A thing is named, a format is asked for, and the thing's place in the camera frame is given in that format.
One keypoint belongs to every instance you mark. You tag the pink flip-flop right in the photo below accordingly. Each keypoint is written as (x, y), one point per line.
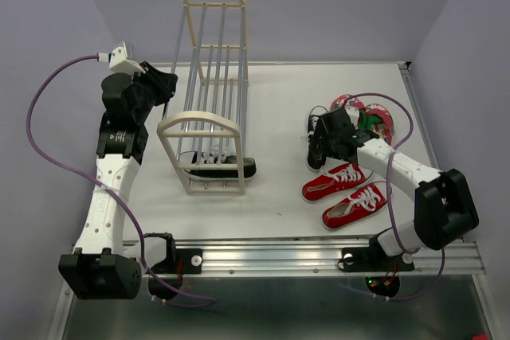
(376, 118)

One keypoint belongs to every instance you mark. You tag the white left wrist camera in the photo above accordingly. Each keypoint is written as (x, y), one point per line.
(121, 59)

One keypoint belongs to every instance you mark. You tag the red sneaker lower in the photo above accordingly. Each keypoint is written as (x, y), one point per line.
(361, 204)

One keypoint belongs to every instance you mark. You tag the black sneaker white laces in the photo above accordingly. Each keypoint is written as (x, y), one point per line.
(225, 165)

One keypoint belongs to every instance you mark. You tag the red sneaker upper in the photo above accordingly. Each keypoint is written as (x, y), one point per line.
(347, 176)

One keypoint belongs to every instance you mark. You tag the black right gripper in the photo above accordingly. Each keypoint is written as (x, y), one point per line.
(321, 131)

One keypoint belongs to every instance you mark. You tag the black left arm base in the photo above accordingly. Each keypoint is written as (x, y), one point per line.
(169, 262)

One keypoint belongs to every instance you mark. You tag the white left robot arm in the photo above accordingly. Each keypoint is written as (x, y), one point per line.
(98, 268)

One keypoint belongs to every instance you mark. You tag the pink flip-flop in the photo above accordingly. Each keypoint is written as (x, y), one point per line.
(376, 118)
(352, 105)

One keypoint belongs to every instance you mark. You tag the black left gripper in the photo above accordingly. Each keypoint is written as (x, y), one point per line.
(165, 83)

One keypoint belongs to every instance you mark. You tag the beige chrome shoe shelf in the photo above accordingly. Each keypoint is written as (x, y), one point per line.
(216, 92)

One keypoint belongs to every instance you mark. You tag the pink flip-flop left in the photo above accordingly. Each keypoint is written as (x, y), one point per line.
(352, 105)

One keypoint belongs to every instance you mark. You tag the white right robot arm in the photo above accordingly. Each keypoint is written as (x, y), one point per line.
(443, 205)

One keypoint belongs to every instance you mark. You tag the aluminium mounting rail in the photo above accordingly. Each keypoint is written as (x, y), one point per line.
(315, 258)

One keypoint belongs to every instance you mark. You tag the red sneaker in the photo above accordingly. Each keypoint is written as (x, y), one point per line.
(347, 176)
(361, 204)

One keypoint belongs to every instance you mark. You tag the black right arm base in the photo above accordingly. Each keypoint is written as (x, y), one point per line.
(381, 271)

